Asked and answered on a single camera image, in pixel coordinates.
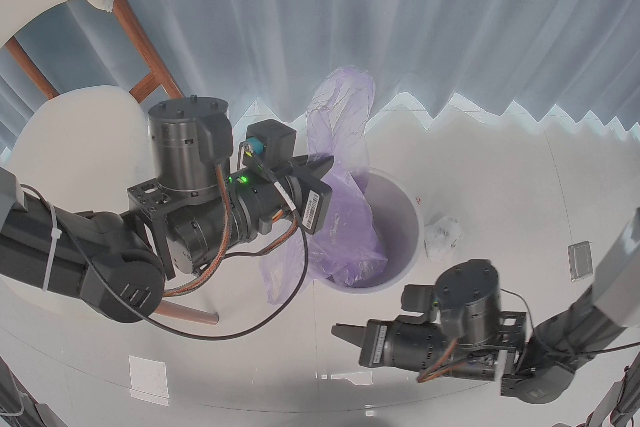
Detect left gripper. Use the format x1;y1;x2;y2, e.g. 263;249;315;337
230;155;335;247

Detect purple plastic bag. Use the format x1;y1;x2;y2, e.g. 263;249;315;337
259;67;390;306

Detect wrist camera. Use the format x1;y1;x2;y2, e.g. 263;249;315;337
401;284;440;325
238;119;297;178

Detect white trash bin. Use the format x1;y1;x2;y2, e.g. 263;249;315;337
312;167;426;297

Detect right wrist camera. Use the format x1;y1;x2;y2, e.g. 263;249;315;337
401;284;440;325

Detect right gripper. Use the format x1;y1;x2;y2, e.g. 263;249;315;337
359;318;447;370

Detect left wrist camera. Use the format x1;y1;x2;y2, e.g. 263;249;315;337
238;119;297;178

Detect black cable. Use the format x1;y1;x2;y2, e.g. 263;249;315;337
145;155;308;342

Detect pale blue curtain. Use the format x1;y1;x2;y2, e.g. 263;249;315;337
0;0;640;155

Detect crumpled white paper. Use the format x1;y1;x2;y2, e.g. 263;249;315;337
424;216;463;262

